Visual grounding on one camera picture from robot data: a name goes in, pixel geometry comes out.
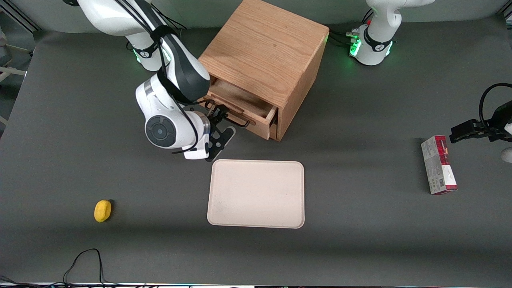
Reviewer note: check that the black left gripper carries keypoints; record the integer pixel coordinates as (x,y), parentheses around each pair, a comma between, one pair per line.
(497,124)

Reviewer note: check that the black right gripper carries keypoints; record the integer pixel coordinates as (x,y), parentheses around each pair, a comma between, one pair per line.
(216,116)

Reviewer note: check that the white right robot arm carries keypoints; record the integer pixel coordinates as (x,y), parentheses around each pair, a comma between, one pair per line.
(156,104)

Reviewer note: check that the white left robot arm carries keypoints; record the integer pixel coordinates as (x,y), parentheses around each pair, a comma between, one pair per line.
(376,36)

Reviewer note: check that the oak wooden drawer cabinet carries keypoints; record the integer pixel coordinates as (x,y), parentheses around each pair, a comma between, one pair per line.
(264,44)

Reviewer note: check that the red tartan shortbread box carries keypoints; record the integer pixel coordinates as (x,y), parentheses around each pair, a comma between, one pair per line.
(438,166)

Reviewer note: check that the beige plastic tray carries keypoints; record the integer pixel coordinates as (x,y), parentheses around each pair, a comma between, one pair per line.
(256,194)

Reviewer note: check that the yellow lemon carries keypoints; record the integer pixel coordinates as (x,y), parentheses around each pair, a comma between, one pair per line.
(102,210)

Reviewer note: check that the white metal stand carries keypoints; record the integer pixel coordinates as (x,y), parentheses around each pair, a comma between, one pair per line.
(10,71)

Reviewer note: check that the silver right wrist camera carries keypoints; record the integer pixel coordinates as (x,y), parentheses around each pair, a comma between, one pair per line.
(196,154)

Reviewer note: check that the grey metal frame bar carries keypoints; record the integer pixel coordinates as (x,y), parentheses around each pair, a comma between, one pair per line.
(22,18)

